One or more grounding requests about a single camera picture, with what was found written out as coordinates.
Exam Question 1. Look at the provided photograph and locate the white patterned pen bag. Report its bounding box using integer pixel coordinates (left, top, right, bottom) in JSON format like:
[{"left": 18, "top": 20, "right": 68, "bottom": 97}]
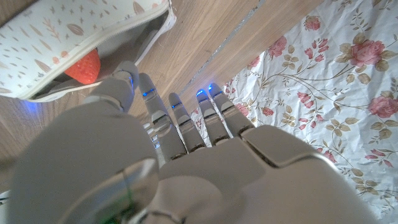
[{"left": 0, "top": 0, "right": 177, "bottom": 103}]

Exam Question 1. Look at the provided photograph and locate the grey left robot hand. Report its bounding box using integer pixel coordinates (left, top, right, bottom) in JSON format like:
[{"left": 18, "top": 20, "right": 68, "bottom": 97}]
[{"left": 6, "top": 61, "right": 379, "bottom": 224}]

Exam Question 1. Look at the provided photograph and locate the floral backdrop cloth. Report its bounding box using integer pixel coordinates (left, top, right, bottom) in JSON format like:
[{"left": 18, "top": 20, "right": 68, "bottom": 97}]
[{"left": 189, "top": 0, "right": 398, "bottom": 222}]

